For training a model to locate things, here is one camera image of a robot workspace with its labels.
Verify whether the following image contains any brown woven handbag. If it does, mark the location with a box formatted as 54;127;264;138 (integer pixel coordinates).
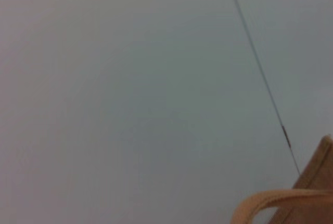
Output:
230;135;333;224

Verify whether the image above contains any thin dark cable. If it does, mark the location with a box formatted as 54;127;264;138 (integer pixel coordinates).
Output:
224;0;302;176

